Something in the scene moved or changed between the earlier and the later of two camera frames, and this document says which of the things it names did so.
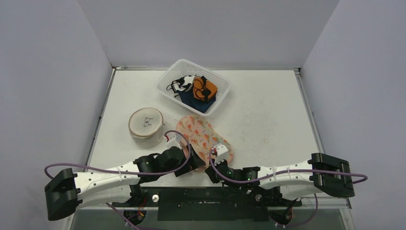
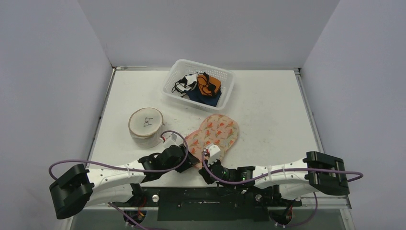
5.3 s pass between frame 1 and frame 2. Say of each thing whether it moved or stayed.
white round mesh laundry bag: stayed
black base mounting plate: stayed
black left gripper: stayed
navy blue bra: moved
